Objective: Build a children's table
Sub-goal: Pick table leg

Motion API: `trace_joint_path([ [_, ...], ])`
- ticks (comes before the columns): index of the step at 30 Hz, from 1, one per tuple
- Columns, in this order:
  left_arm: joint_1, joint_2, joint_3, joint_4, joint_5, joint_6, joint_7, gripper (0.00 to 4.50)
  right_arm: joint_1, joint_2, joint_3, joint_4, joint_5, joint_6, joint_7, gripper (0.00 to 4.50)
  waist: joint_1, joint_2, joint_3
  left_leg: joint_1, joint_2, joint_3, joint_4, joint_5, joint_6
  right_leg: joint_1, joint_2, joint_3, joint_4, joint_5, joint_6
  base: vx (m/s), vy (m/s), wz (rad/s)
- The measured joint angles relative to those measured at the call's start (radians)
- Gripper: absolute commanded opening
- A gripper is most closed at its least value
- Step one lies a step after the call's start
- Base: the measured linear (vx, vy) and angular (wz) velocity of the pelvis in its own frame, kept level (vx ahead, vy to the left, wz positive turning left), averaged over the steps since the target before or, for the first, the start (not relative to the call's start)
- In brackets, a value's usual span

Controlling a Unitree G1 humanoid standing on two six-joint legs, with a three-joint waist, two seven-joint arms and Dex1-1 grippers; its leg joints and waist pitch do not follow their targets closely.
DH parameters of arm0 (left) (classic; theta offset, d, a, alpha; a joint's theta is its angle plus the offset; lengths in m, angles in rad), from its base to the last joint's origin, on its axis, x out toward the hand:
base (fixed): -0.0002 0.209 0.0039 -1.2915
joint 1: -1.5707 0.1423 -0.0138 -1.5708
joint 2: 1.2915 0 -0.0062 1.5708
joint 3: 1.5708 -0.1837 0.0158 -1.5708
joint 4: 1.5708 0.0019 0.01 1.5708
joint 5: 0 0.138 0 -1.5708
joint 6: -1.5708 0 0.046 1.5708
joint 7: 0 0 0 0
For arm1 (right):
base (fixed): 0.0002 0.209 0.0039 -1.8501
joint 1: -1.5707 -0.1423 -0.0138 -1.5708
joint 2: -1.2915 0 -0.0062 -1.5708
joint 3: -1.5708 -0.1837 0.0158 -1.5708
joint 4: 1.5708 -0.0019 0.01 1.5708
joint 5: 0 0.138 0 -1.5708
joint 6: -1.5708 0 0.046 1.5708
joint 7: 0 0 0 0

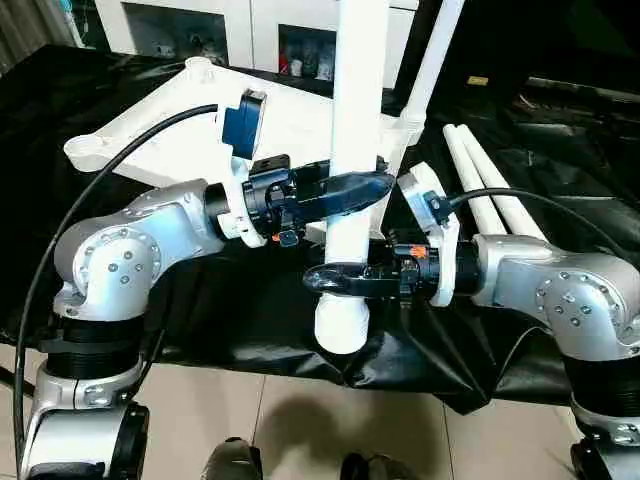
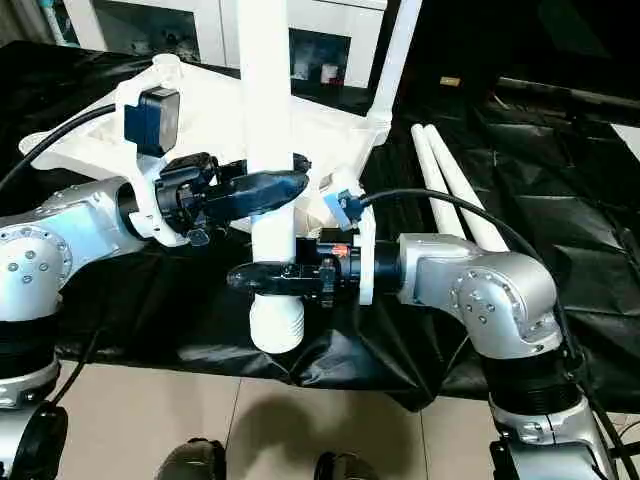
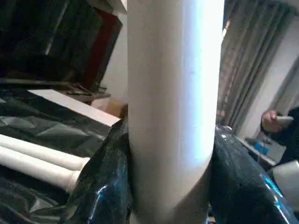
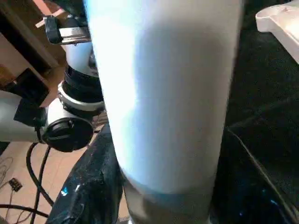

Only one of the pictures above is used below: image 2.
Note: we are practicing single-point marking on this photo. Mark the white teal pole stand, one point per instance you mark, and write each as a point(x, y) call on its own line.
point(57, 22)

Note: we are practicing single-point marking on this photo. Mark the grey window curtain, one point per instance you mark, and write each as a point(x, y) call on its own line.
point(25, 20)

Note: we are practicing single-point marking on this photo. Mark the black work mat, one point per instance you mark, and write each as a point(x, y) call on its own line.
point(550, 190)

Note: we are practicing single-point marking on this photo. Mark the black cabinet with gold label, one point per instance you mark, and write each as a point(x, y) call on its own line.
point(500, 35)

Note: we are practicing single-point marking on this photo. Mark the white plastic table leg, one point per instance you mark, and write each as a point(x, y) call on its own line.
point(395, 60)
point(265, 100)
point(465, 190)
point(435, 170)

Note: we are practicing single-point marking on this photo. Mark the small white cup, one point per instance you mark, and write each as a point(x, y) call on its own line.
point(330, 74)

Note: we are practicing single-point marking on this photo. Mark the dark robot right foot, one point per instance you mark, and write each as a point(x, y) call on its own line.
point(345, 467)

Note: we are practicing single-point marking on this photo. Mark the dark robot left foot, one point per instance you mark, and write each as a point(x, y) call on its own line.
point(192, 462)

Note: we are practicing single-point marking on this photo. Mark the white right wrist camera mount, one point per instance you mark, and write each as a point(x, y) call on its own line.
point(365, 250)

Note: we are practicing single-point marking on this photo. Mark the white flat board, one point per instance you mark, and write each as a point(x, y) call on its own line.
point(627, 136)

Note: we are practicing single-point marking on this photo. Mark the white display cabinet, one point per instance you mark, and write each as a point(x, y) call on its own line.
point(210, 30)

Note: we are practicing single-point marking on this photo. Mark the dark robot foot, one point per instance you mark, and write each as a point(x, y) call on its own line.
point(345, 467)
point(192, 462)

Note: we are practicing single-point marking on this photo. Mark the white plastic table top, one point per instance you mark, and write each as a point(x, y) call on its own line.
point(210, 115)

